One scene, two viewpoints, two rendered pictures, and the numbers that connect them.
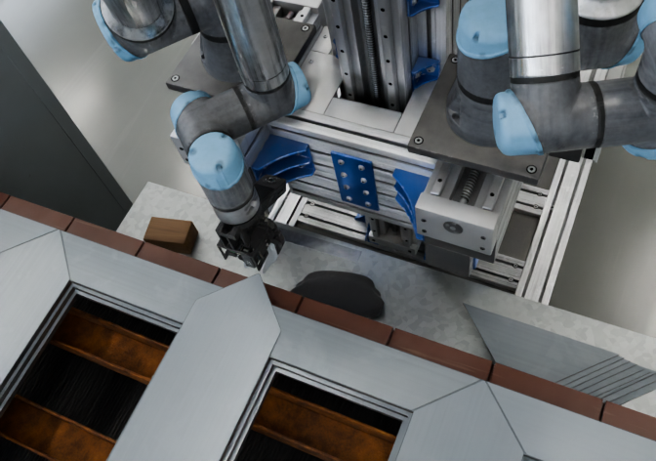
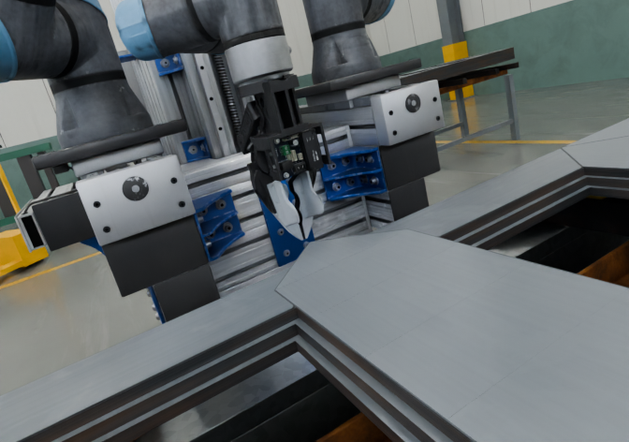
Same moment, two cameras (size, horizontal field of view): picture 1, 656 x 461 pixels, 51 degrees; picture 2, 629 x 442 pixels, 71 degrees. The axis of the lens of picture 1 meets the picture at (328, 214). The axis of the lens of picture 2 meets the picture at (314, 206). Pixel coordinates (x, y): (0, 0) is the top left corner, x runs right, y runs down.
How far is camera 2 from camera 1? 118 cm
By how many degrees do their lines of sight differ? 62
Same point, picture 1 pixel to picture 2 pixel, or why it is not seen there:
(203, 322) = (321, 286)
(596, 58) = not seen: outside the picture
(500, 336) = not seen: hidden behind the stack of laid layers
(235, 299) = (321, 257)
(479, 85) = (345, 8)
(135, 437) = (501, 411)
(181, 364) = (370, 315)
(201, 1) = (75, 11)
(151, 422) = (473, 372)
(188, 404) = (464, 313)
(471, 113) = (350, 43)
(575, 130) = not seen: outside the picture
